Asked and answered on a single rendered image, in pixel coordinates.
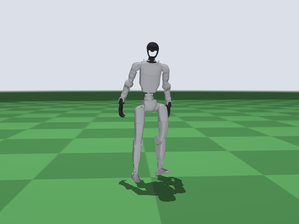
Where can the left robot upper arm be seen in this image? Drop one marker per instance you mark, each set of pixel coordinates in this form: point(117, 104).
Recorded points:
point(165, 69)

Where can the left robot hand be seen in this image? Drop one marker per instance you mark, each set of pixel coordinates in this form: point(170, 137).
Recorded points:
point(168, 108)

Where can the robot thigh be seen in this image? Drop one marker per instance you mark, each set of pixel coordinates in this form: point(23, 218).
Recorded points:
point(162, 123)
point(139, 113)

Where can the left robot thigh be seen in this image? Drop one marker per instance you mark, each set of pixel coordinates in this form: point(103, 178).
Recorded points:
point(162, 123)

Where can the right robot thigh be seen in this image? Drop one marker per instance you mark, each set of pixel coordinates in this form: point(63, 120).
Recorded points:
point(139, 113)

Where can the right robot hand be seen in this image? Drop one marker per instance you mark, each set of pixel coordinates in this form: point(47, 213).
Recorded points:
point(121, 107)

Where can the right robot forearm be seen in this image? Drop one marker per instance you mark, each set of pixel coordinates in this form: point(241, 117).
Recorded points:
point(124, 93)

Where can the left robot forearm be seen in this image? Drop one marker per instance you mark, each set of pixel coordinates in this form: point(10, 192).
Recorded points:
point(167, 96)

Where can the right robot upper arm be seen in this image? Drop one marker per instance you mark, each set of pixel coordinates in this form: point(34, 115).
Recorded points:
point(135, 67)

